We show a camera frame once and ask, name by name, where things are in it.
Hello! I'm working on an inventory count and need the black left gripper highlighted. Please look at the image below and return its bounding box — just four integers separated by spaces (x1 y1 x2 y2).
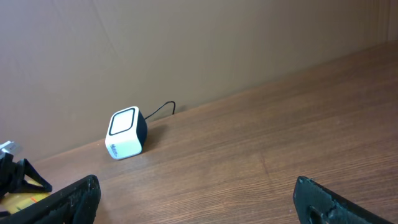
1 152 52 197

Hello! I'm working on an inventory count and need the yellow lidded jar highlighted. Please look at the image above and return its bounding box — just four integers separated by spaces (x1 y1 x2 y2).
1 192 50 217

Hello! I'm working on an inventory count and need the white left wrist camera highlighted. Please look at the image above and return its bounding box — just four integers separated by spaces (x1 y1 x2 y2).
0 141 22 159

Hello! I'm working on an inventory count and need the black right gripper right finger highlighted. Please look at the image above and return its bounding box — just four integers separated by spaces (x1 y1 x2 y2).
293 176 392 224

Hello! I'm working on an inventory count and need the white barcode scanner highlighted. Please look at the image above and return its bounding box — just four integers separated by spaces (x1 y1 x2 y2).
105 106 148 160

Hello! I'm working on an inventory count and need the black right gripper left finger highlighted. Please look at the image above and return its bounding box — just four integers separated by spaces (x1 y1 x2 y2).
1 175 101 224

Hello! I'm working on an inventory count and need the black scanner cable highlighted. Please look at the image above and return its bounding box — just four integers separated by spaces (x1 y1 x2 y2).
144 100 177 121

